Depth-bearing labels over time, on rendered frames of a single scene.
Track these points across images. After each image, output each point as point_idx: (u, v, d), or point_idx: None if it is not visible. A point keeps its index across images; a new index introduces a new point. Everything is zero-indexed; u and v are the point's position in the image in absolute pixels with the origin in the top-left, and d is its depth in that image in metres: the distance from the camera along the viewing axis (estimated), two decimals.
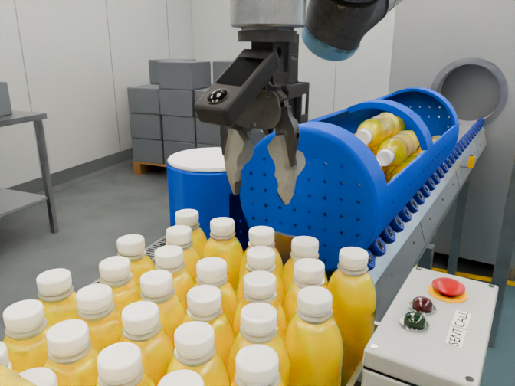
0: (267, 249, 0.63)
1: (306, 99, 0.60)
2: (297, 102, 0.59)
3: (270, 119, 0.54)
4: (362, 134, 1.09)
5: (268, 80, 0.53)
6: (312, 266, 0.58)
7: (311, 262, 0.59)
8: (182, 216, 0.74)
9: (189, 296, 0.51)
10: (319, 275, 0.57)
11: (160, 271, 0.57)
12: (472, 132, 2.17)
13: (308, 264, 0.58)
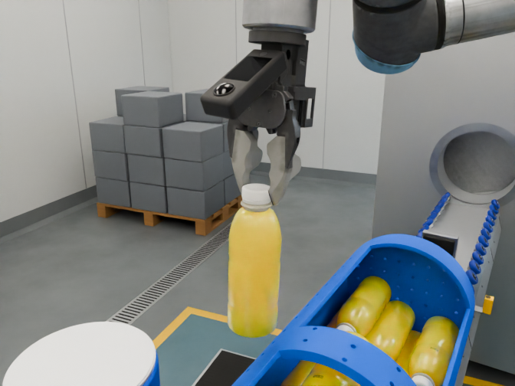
0: (264, 186, 0.60)
1: (312, 104, 0.60)
2: (303, 106, 0.60)
3: (274, 119, 0.55)
4: None
5: (275, 79, 0.54)
6: None
7: None
8: None
9: None
10: None
11: None
12: (485, 234, 1.64)
13: None
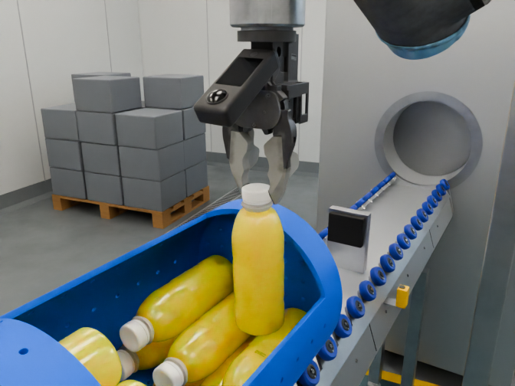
0: (263, 185, 0.60)
1: (306, 99, 0.60)
2: (297, 102, 0.59)
3: (270, 119, 0.54)
4: None
5: (268, 80, 0.53)
6: None
7: None
8: None
9: None
10: None
11: None
12: (421, 215, 1.39)
13: None
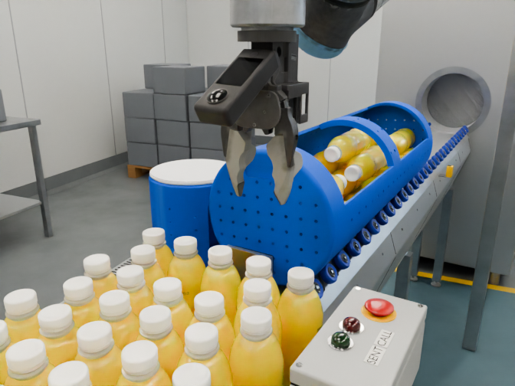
0: None
1: (306, 99, 0.60)
2: (297, 102, 0.59)
3: (270, 119, 0.54)
4: (331, 151, 1.14)
5: (268, 80, 0.53)
6: (259, 286, 0.63)
7: (260, 282, 0.64)
8: (148, 235, 0.79)
9: (141, 315, 0.56)
10: (266, 295, 0.62)
11: (119, 291, 0.61)
12: (454, 140, 2.22)
13: (256, 284, 0.63)
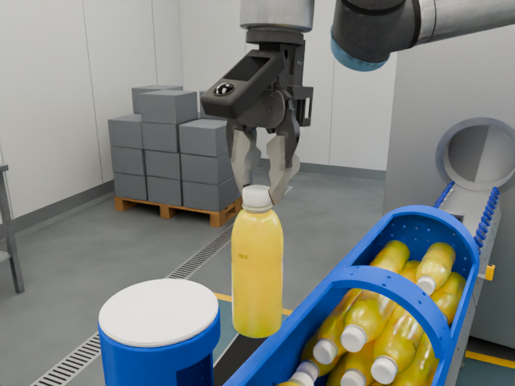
0: (426, 284, 1.01)
1: (309, 104, 0.61)
2: (301, 106, 0.60)
3: (273, 118, 0.55)
4: (352, 338, 0.76)
5: (274, 79, 0.54)
6: (259, 190, 0.59)
7: (260, 188, 0.60)
8: None
9: None
10: (266, 197, 0.58)
11: None
12: (487, 215, 1.84)
13: (256, 189, 0.59)
